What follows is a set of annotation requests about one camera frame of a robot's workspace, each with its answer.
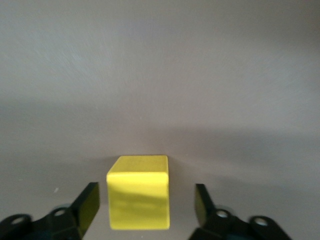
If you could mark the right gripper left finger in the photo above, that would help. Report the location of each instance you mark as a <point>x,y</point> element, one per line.
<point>85,207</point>

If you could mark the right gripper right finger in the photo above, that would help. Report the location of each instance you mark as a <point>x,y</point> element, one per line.
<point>203,212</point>

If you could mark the yellow block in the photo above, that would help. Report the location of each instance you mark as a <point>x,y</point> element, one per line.
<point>138,197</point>

